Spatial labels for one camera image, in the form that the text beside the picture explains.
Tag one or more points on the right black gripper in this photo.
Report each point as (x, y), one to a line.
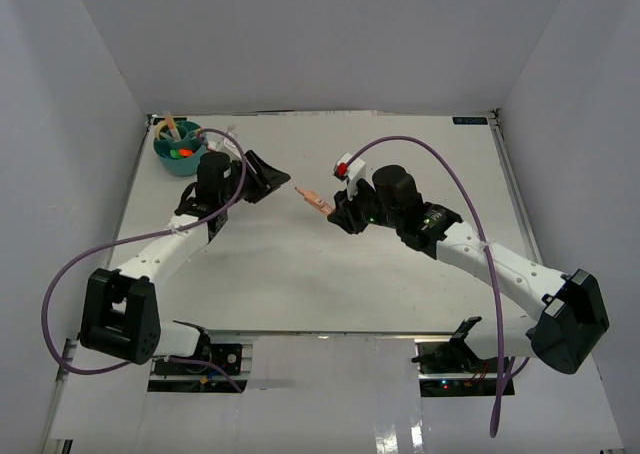
(345, 216)

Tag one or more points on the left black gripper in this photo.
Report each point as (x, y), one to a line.
(265, 179)

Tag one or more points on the orange clear highlighter pen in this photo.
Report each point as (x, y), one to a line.
(170, 122)

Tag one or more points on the beige tape roll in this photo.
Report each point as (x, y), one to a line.
(159, 128)

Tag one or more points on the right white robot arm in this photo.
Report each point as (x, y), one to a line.
(566, 313)

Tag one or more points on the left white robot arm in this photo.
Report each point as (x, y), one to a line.
(121, 315)

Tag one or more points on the teal round organizer container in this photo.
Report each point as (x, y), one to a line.
(185, 166)

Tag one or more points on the blue label sticker right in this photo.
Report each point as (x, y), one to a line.
(469, 120)

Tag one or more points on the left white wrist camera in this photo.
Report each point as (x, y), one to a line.
(219, 143)

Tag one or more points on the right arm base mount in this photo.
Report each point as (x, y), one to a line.
(448, 368)

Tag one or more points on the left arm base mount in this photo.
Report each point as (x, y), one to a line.
(215, 368)

